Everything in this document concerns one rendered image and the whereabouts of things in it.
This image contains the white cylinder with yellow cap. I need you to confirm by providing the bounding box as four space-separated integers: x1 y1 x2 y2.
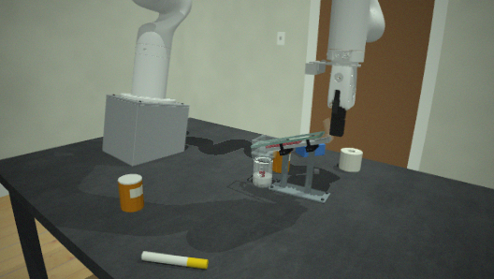
141 251 209 269

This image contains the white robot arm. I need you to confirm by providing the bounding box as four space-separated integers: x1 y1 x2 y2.
121 0 385 104

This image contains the blue rectangular block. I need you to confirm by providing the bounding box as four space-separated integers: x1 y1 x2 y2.
296 144 326 157

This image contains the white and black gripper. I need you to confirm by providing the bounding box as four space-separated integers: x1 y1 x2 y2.
327 63 361 137

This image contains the orange pill bottle with white cap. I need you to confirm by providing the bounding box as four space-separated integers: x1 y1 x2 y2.
273 150 291 173
118 174 144 213

